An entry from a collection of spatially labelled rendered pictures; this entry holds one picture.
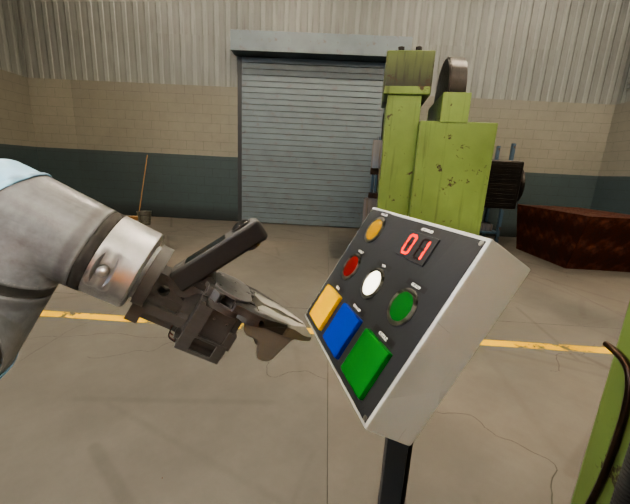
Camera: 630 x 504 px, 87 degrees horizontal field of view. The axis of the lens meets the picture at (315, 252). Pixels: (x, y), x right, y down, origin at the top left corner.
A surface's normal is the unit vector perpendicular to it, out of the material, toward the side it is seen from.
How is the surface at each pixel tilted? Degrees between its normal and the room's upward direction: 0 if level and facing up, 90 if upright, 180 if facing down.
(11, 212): 75
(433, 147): 90
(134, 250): 61
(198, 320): 90
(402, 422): 90
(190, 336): 90
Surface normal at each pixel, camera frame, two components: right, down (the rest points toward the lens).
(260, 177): -0.04, 0.23
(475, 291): 0.25, 0.24
